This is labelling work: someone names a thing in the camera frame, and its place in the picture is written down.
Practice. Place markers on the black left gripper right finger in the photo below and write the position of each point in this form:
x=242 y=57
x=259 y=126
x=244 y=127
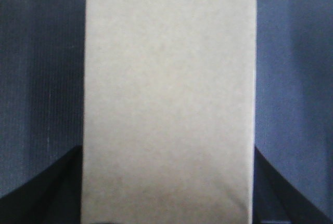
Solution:
x=275 y=200

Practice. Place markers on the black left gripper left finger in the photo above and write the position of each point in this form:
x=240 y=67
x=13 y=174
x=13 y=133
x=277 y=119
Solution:
x=53 y=196

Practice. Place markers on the small brown cardboard package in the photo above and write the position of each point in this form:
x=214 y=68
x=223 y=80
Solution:
x=169 y=111

